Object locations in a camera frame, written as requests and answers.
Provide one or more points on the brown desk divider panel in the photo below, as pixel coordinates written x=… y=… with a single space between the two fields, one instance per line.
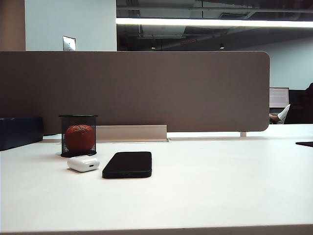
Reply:
x=146 y=93

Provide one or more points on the black smartphone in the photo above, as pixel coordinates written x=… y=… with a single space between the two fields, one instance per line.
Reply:
x=128 y=165

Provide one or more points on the black mesh pen holder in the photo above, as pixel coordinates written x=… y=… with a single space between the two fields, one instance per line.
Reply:
x=77 y=120

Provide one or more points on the orange ball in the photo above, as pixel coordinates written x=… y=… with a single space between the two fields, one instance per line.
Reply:
x=79 y=137

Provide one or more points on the black pendant ceiling lamp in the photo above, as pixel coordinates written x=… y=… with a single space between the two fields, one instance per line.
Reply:
x=221 y=46

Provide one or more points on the long ceiling light strip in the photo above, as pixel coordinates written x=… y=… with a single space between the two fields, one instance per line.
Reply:
x=207 y=22

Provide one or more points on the background computer monitor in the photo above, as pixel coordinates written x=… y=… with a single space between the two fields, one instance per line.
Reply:
x=278 y=96

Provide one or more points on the background person white-clad limb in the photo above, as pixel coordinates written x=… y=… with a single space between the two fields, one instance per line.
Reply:
x=283 y=113

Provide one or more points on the dark blue box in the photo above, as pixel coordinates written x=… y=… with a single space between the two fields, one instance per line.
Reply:
x=17 y=132

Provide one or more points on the black mouse pad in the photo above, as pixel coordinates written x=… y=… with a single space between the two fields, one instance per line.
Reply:
x=305 y=143

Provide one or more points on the white divider support bracket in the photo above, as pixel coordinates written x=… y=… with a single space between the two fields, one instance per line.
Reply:
x=243 y=134

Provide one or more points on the metal wall plate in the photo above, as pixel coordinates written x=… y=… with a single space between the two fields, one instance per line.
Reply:
x=69 y=43

